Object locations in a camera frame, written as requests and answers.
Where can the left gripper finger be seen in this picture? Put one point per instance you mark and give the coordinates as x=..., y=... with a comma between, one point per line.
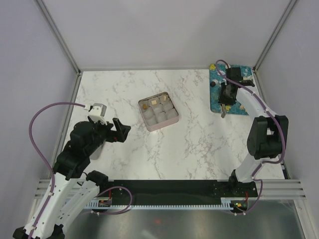
x=122, y=132
x=118, y=125

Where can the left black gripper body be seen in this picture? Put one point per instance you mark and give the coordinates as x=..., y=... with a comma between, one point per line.
x=106, y=133

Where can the pink chocolate tin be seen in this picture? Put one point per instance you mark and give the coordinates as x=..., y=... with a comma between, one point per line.
x=160, y=115

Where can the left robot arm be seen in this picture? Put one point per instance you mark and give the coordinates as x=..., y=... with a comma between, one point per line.
x=55, y=213

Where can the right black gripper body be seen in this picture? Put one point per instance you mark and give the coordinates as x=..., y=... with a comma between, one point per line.
x=224, y=98

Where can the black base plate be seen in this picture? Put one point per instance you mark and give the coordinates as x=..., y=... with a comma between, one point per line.
x=184, y=192

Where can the blue floral tray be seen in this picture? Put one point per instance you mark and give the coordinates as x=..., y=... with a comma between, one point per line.
x=215, y=107

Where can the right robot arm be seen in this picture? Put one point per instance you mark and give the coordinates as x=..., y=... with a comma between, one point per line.
x=266, y=142

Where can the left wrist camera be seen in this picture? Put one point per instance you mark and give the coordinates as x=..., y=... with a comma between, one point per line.
x=97, y=113

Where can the white cable duct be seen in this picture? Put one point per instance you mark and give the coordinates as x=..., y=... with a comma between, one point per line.
x=97, y=205

